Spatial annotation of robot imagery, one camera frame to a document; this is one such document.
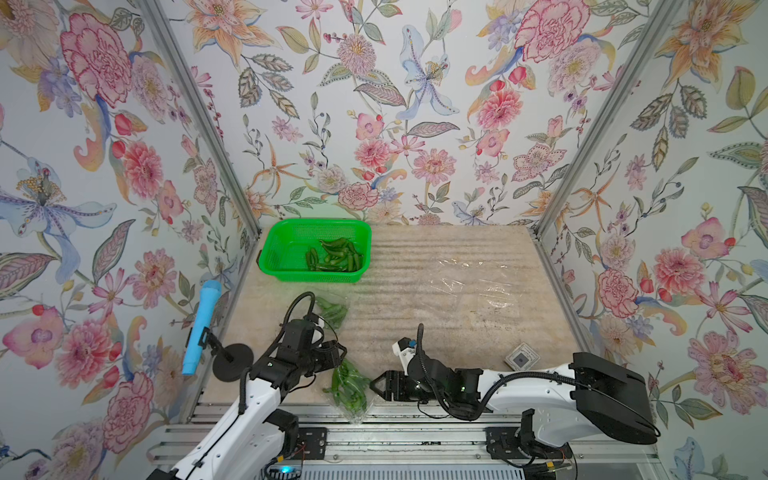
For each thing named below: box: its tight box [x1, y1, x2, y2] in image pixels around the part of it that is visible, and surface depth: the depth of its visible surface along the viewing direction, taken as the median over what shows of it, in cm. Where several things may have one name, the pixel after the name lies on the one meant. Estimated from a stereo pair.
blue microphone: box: [182, 280, 223, 376], surface depth 72 cm
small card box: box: [504, 342, 541, 372], surface depth 88 cm
